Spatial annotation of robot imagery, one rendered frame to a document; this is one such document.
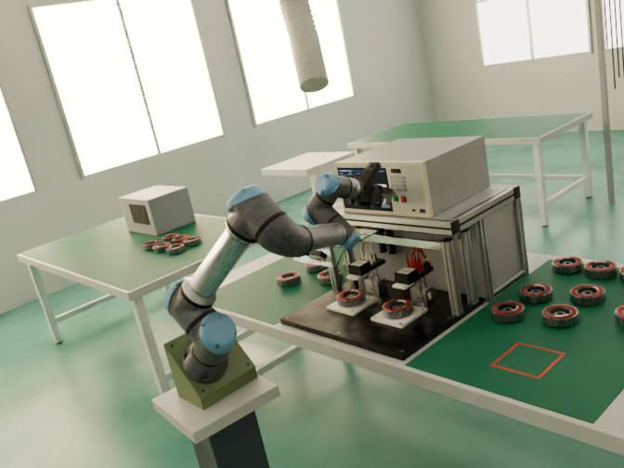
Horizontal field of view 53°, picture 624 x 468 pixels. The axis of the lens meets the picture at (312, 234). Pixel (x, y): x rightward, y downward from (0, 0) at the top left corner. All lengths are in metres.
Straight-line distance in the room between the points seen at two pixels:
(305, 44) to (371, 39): 5.73
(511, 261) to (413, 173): 0.56
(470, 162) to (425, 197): 0.29
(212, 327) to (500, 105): 7.92
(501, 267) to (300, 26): 1.78
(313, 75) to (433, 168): 1.33
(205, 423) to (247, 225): 0.65
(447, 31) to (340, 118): 2.20
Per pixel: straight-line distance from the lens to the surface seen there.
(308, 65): 3.47
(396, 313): 2.30
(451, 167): 2.36
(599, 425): 1.78
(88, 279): 3.91
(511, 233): 2.52
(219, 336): 1.95
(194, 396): 2.13
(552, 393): 1.90
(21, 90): 6.54
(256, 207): 1.76
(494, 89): 9.51
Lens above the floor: 1.78
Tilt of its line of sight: 16 degrees down
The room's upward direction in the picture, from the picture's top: 12 degrees counter-clockwise
